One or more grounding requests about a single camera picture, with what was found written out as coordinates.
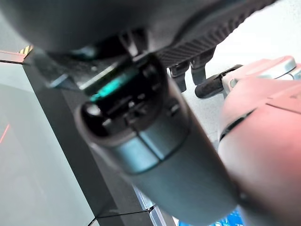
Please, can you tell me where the silver right robot leg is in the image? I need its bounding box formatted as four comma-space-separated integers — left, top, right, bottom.
217, 55, 301, 226

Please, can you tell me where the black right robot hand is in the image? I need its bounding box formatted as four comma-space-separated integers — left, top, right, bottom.
0, 0, 278, 224

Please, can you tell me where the yellow black hazard tape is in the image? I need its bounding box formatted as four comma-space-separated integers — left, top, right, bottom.
19, 45, 34, 57

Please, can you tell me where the blue plastic shopping basket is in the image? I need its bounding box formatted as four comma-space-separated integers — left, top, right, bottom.
177, 207, 244, 226

